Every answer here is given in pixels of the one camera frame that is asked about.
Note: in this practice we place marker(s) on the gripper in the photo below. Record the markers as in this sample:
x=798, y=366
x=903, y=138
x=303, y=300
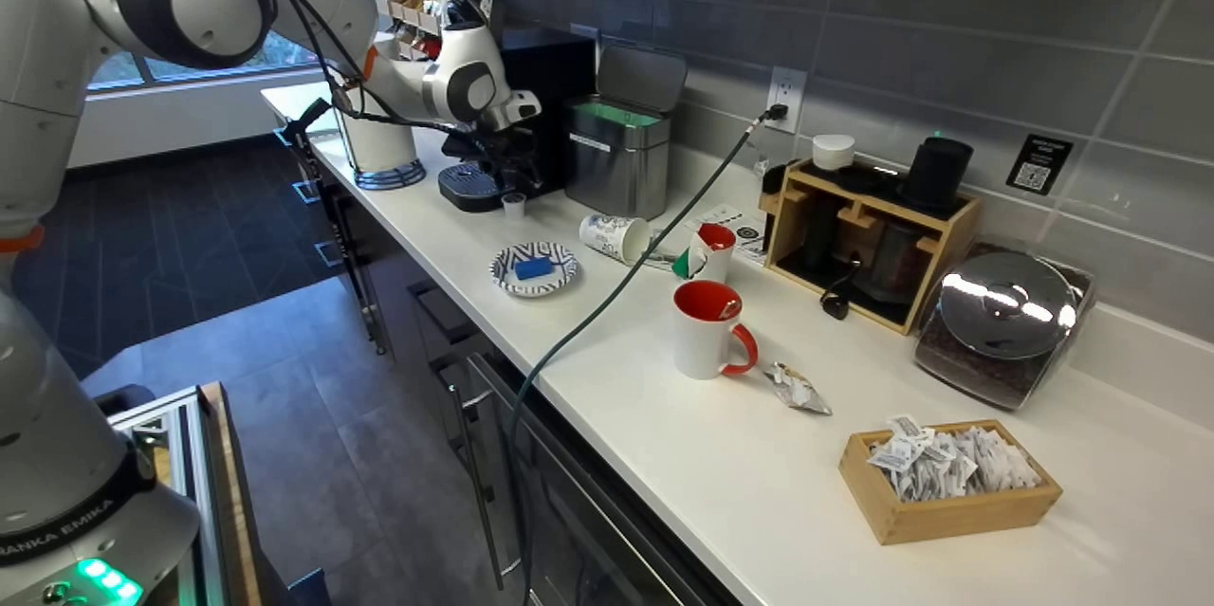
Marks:
x=498, y=147

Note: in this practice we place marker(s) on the heap of white sachets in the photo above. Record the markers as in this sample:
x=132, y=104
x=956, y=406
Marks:
x=958, y=466

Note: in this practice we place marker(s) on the steel bin lid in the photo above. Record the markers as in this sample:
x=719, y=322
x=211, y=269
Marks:
x=640, y=77

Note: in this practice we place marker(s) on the white round cap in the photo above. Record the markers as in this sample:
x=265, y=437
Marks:
x=834, y=152

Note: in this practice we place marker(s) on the white wall socket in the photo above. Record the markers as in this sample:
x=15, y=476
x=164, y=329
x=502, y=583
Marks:
x=786, y=94

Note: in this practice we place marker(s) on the blue block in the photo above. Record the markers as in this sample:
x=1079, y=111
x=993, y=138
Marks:
x=533, y=268

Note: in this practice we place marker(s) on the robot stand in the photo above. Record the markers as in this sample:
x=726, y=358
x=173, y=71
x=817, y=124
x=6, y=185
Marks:
x=216, y=492

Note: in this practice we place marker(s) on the glass jar of coffee beans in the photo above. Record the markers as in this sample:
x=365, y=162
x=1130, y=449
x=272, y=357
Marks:
x=986, y=369

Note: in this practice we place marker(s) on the black cylinder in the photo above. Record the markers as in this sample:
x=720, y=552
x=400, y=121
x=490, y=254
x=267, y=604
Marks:
x=935, y=172

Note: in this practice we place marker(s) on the black and white bowl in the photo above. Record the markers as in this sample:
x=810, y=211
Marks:
x=558, y=272

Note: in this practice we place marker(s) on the wooden tray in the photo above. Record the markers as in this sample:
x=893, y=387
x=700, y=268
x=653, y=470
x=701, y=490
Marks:
x=939, y=516

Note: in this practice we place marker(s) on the printed paper cup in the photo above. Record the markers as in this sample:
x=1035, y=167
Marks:
x=609, y=236

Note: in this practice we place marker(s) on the black coffee scoop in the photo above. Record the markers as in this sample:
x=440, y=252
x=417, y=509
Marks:
x=838, y=295

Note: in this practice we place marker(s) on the black wall sign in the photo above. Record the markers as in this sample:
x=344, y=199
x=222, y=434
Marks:
x=1039, y=164

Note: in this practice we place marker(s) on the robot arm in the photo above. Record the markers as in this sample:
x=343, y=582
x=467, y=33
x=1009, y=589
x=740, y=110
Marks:
x=57, y=208

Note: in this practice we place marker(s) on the black coffee machine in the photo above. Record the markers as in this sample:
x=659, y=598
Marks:
x=555, y=84

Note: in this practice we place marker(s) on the wooden coffee organizer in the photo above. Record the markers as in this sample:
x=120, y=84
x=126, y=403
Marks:
x=934, y=255

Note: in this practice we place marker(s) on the white canister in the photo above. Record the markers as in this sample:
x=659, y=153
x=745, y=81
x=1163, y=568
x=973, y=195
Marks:
x=379, y=151

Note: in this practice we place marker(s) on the small coffee pod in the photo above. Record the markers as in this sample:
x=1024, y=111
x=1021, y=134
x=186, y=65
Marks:
x=514, y=205

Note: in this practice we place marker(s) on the steel waste bin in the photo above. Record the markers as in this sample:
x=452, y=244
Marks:
x=616, y=160

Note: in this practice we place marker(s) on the condiment rack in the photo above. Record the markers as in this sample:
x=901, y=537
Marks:
x=413, y=4

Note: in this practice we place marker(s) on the camera on tripod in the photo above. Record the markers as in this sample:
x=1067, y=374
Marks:
x=305, y=120

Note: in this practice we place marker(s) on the silver foil sachet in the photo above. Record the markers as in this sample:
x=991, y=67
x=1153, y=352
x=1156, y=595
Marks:
x=795, y=390

